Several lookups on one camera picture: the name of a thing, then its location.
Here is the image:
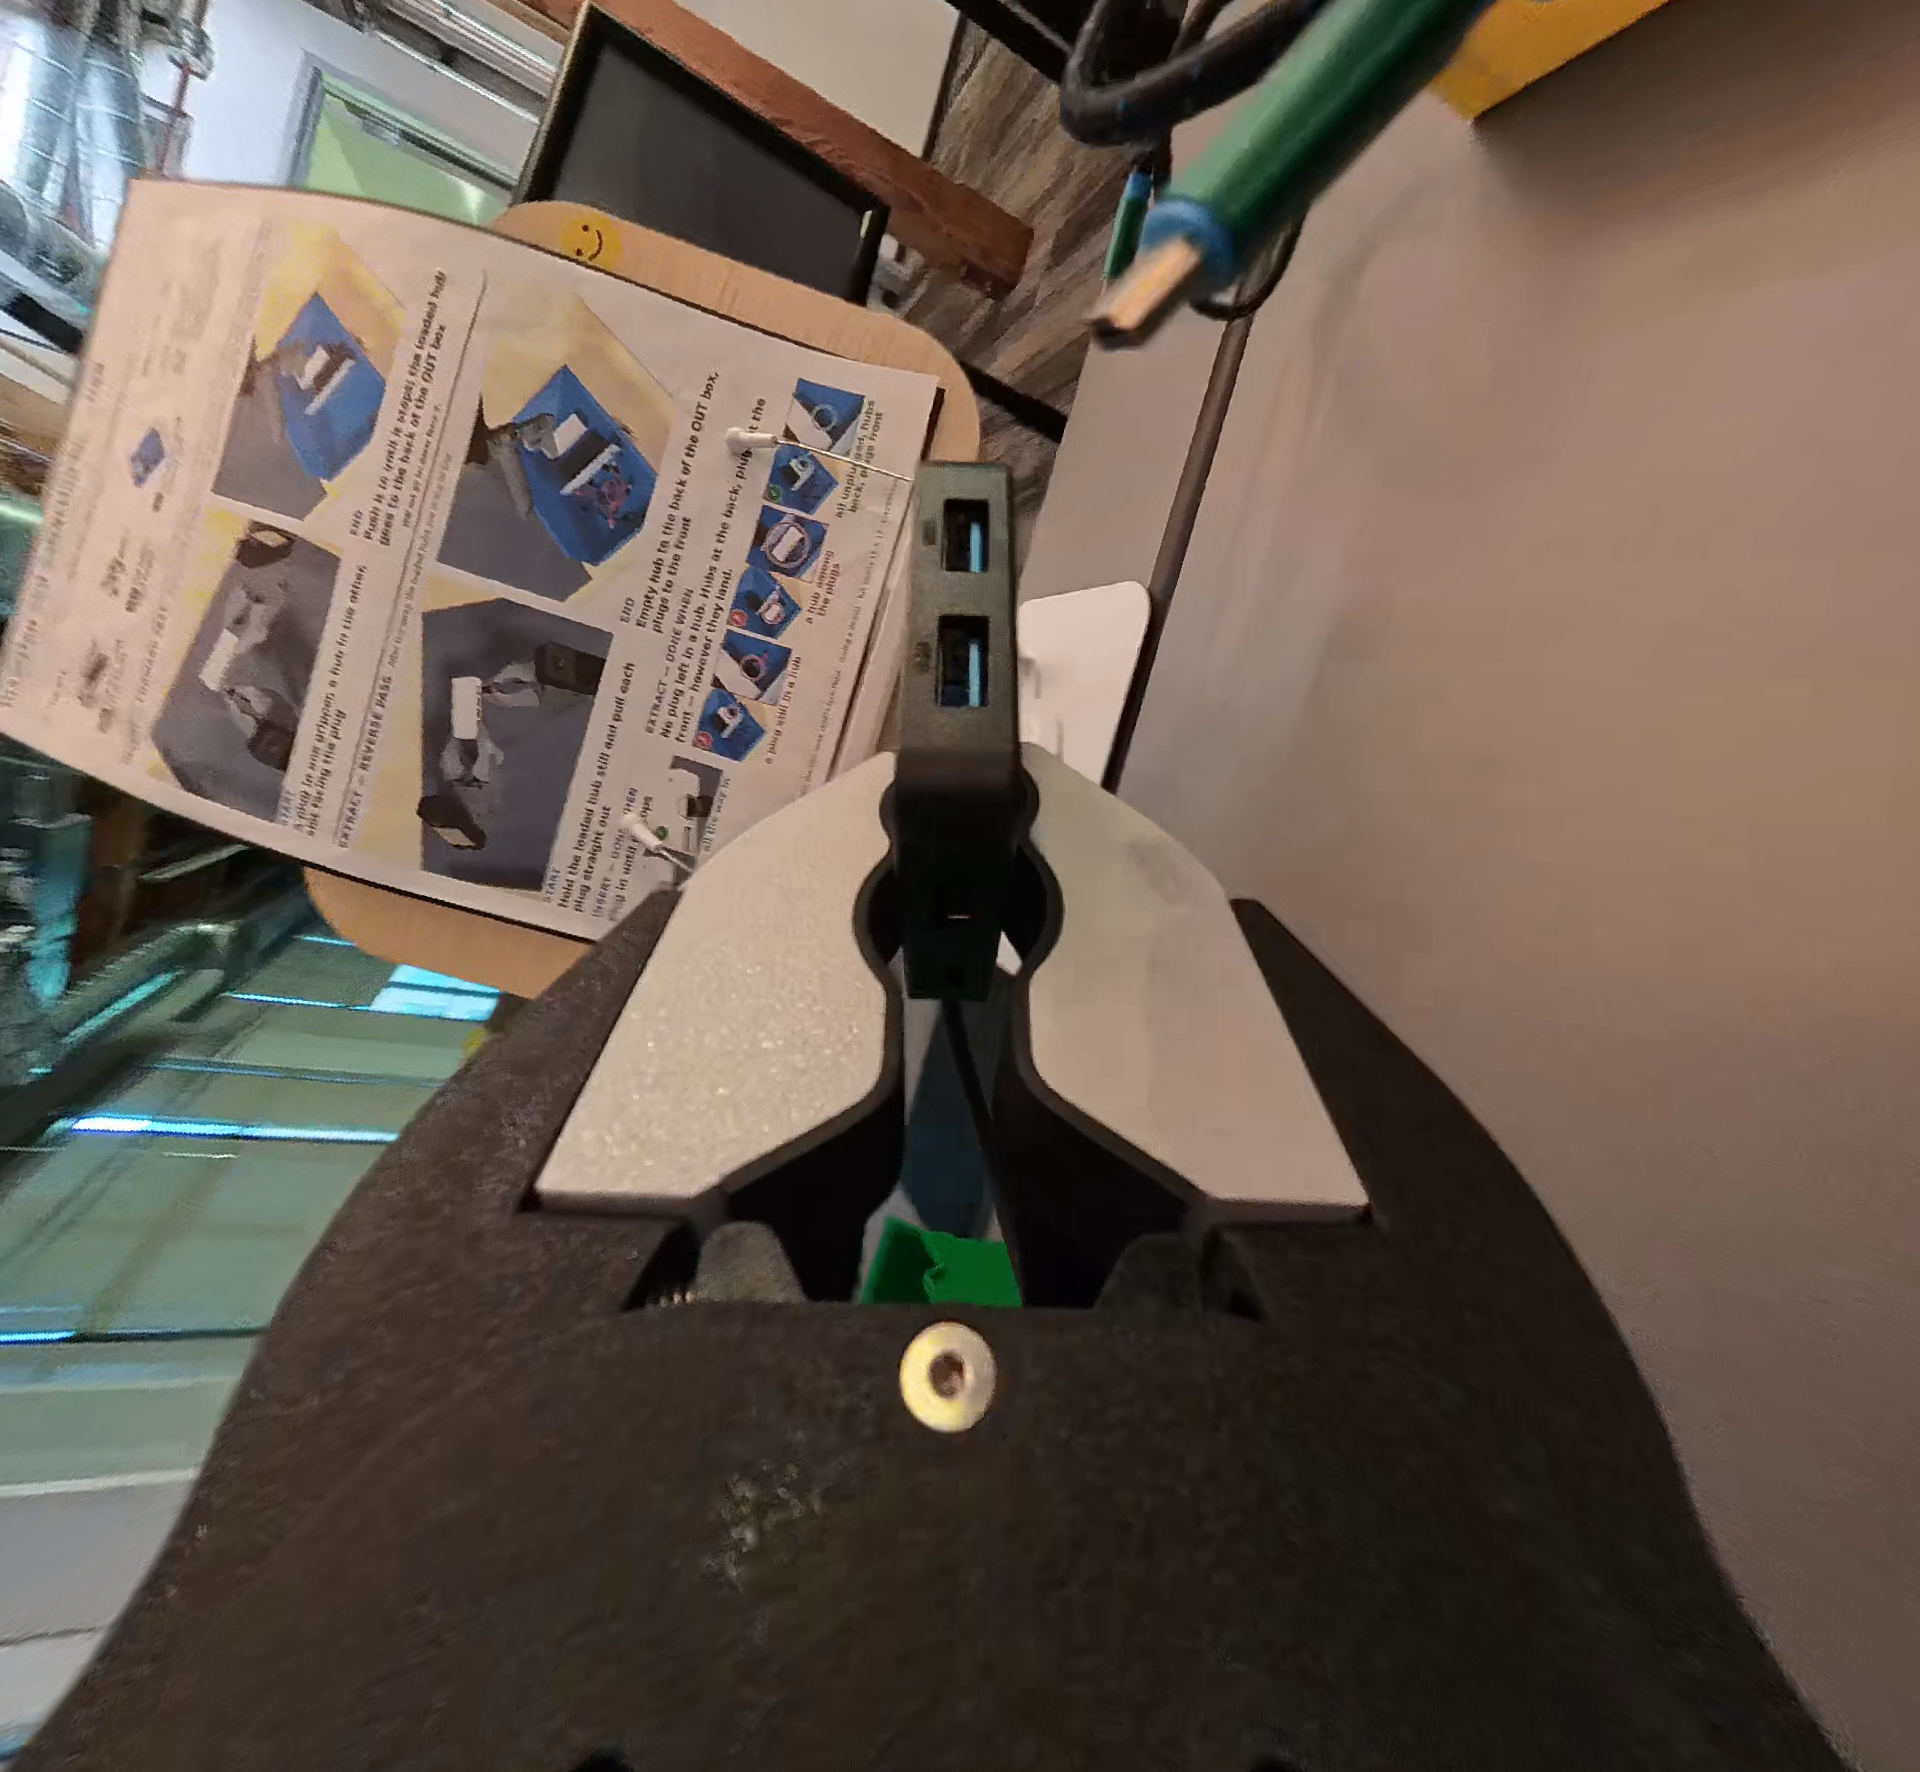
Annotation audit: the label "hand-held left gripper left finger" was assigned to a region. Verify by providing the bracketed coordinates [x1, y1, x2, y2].
[535, 767, 903, 1219]

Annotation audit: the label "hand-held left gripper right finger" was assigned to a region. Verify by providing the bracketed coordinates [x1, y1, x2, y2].
[1007, 753, 1374, 1219]

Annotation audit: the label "green plastic bin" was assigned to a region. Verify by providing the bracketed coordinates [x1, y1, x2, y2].
[866, 1219, 1023, 1313]

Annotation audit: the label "black usb hub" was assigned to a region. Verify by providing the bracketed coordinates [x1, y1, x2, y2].
[896, 460, 1029, 1009]

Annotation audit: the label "thin braided cable green plugs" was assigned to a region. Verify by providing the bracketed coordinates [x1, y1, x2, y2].
[1062, 0, 1532, 348]

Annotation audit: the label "instruction sheet on stand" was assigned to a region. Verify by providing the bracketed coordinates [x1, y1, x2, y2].
[302, 197, 985, 999]

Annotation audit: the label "white stand base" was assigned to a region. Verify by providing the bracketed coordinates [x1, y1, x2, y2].
[1015, 582, 1158, 790]

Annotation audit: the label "printed instruction sheet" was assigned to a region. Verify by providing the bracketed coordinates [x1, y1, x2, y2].
[0, 178, 946, 939]

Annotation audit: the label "silver ventilation duct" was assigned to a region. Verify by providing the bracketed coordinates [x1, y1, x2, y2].
[0, 0, 175, 274]

